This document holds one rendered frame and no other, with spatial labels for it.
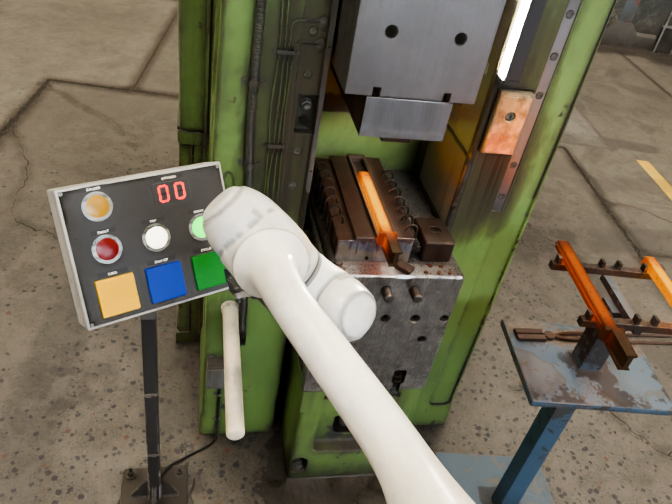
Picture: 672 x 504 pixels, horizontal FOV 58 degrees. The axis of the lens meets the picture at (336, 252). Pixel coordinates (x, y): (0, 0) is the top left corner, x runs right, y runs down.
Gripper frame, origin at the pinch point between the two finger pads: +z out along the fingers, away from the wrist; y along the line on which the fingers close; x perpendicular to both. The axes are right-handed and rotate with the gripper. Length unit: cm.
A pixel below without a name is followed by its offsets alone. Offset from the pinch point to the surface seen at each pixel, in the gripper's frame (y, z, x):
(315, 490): 37, 54, -93
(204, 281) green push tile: -1.9, 12.6, -2.3
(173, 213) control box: -5.3, 13.4, 13.3
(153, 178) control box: -7.8, 13.4, 21.1
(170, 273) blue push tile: -8.8, 12.6, 1.4
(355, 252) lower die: 40.1, 15.3, -6.7
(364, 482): 53, 49, -96
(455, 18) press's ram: 49, -18, 43
